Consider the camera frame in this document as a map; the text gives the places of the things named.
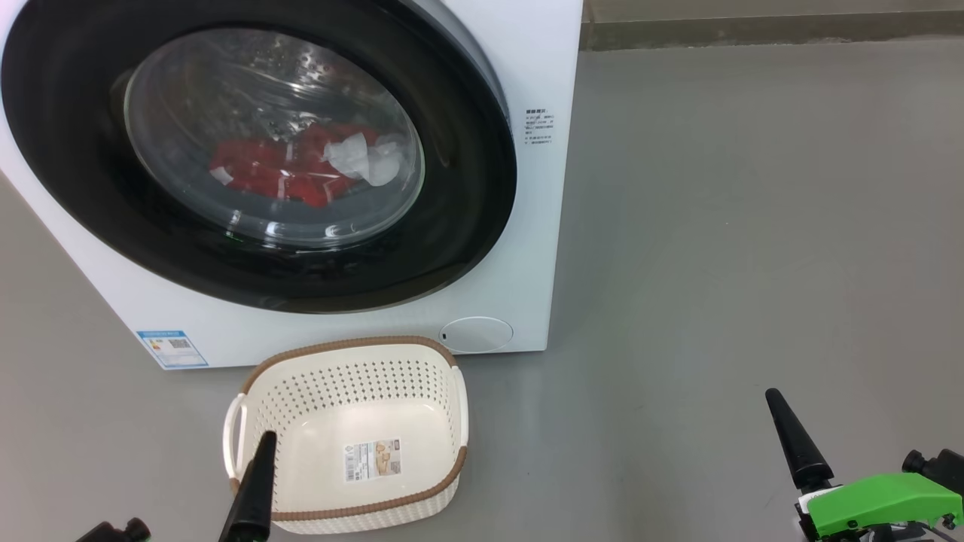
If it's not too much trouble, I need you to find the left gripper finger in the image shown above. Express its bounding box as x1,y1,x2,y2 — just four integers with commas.
218,431,277,542

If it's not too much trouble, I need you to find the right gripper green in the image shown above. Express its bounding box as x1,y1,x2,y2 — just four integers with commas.
765,388,964,542

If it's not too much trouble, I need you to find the red and white garment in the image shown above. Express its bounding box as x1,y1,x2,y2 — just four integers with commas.
209,124,407,209

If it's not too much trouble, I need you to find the washing machine door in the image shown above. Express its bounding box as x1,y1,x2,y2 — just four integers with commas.
0,0,518,315

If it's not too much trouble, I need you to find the printed product label sticker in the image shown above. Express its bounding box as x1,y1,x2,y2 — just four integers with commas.
345,440,402,483

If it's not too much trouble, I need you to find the cream perforated laundry basket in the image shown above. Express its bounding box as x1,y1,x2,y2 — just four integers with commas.
222,336,470,535

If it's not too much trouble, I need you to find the white front-load washing machine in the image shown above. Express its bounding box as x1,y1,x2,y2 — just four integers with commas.
0,0,584,371

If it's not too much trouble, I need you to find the blue energy label sticker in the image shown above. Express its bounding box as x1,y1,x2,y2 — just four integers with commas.
136,329,209,370

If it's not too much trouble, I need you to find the round white filter cover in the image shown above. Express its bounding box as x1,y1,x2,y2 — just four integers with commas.
439,316,514,355

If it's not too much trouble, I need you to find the printed warning text label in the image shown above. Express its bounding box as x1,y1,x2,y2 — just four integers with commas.
525,108,556,145

